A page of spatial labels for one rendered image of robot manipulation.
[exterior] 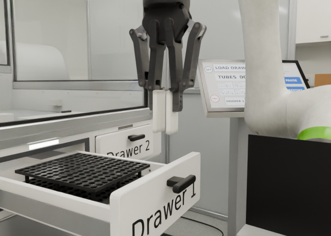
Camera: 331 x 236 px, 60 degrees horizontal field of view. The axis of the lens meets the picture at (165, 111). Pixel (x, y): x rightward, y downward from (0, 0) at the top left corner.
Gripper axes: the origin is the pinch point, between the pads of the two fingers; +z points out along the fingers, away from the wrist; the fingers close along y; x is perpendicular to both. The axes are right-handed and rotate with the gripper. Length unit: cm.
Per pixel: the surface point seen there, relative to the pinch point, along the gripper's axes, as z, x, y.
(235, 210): 56, 93, -13
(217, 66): -13, 92, -23
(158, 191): 13.6, -0.6, -0.9
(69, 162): 13.5, 4.4, -27.6
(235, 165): 34, 94, -14
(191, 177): 12.1, 5.3, 2.5
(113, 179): 13.4, 0.2, -11.3
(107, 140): 12.2, 23.4, -32.9
